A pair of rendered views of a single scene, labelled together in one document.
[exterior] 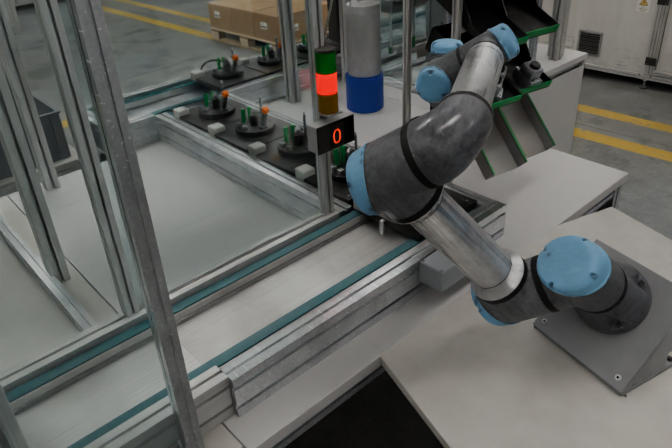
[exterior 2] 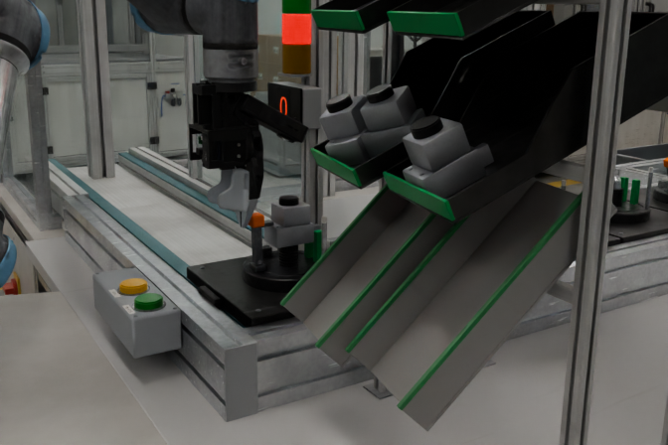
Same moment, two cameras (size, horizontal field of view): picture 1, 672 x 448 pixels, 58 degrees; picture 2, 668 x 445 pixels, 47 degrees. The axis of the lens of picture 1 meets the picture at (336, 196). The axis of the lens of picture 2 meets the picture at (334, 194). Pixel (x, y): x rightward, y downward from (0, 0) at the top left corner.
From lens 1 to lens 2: 2.17 m
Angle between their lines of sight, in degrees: 91
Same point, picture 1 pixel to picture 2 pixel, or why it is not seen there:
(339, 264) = (211, 257)
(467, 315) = (58, 346)
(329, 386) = (51, 267)
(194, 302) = (191, 196)
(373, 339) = (88, 290)
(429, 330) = (64, 319)
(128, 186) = not seen: outside the picture
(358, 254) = not seen: hidden behind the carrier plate
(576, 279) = not seen: outside the picture
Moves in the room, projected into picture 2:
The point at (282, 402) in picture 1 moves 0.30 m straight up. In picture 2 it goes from (59, 251) to (48, 110)
